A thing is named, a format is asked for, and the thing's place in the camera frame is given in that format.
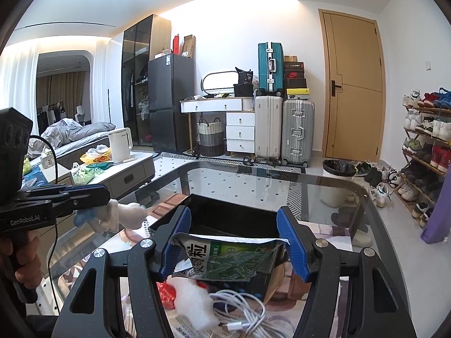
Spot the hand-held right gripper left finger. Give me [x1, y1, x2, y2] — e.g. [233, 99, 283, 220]
[53, 205, 193, 338]

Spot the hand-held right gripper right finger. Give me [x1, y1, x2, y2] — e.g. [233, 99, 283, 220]
[276, 205, 420, 338]

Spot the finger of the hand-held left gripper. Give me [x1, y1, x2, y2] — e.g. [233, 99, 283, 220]
[17, 184, 110, 208]
[52, 200, 83, 219]

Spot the red and white packet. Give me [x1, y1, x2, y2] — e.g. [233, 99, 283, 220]
[156, 281, 177, 308]

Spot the green and white medicine packet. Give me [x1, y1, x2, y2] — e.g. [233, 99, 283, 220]
[168, 232, 290, 283]

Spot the white foam piece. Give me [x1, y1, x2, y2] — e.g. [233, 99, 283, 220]
[172, 277, 217, 330]

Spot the black cardboard box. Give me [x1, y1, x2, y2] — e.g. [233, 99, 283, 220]
[186, 194, 285, 298]

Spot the white charging cable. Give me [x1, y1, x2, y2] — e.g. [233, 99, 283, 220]
[208, 289, 308, 338]

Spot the person's left hand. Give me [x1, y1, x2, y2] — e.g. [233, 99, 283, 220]
[0, 234, 40, 279]

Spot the white spiral notebook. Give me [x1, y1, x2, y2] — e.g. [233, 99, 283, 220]
[143, 214, 169, 241]

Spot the yellow snack bag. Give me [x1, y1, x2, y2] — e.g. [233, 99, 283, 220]
[80, 145, 112, 164]

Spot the white coffee table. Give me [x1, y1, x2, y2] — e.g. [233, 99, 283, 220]
[21, 151, 156, 201]

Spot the white curtain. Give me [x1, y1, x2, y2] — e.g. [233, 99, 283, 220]
[0, 42, 40, 141]

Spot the anime printed table mat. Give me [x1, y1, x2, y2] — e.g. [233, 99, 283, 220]
[53, 194, 356, 338]

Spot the white electric kettle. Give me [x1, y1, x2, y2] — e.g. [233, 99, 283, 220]
[107, 128, 135, 163]

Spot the pair of slippers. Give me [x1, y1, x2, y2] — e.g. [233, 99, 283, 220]
[330, 204, 373, 248]

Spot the bed with grey duvet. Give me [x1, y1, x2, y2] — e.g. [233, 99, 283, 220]
[26, 120, 117, 164]

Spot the pile of shoes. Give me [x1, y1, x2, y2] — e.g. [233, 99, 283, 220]
[352, 161, 403, 209]

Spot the woven laundry basket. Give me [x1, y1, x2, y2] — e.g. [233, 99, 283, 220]
[196, 117, 225, 157]

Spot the silver suitcase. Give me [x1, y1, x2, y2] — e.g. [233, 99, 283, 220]
[281, 99, 315, 168]

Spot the white suitcase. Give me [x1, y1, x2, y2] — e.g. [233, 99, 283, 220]
[254, 95, 284, 163]

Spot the dark grey refrigerator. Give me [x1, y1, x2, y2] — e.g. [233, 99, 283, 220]
[147, 54, 196, 153]

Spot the dark glass wardrobe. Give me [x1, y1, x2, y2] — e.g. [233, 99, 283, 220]
[121, 14, 172, 148]

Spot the white dresser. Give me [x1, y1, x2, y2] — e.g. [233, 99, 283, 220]
[180, 96, 256, 156]

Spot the purple yoga mat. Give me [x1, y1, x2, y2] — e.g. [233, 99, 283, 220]
[420, 172, 451, 246]

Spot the wooden shoe rack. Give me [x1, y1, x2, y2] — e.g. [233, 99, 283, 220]
[401, 87, 451, 228]

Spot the oval mirror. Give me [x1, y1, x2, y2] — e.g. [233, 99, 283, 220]
[200, 71, 248, 98]

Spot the stack of shoe boxes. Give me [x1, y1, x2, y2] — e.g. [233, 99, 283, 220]
[284, 55, 308, 100]

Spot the wooden door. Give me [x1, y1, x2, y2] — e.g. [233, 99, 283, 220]
[319, 8, 385, 163]

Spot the black bag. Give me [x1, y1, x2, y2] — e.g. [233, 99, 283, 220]
[233, 66, 255, 97]

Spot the teal suitcase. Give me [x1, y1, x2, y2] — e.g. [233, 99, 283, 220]
[258, 42, 285, 96]

